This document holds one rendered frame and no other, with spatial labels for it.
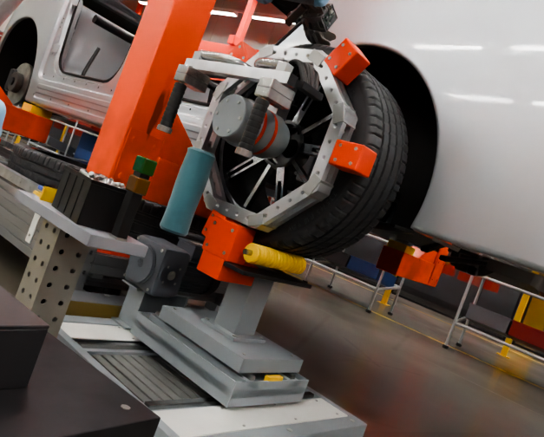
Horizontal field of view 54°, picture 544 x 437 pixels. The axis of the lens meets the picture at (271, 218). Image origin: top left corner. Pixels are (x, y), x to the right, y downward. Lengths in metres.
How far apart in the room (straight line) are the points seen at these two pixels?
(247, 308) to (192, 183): 0.44
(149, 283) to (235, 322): 0.33
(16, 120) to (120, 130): 1.95
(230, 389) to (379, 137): 0.81
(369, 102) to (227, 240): 0.56
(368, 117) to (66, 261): 0.90
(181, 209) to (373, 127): 0.60
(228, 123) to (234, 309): 0.60
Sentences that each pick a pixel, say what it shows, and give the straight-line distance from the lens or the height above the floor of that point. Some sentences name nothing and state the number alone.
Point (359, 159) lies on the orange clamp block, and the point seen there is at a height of 0.84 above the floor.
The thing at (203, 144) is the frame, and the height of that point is 0.77.
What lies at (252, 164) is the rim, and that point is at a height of 0.76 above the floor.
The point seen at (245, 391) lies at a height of 0.14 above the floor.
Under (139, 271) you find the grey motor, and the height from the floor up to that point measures 0.29.
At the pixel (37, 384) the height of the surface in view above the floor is 0.30.
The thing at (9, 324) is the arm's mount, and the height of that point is 0.39.
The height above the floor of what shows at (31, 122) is 0.62.
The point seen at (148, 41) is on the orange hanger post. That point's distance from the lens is 1.95.
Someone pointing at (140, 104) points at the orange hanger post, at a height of 0.82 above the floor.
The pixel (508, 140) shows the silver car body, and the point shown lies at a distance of 1.67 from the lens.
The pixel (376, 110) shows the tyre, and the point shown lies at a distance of 1.53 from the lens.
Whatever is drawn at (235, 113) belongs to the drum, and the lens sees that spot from 1.49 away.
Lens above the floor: 0.65
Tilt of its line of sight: 1 degrees down
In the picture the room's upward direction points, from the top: 21 degrees clockwise
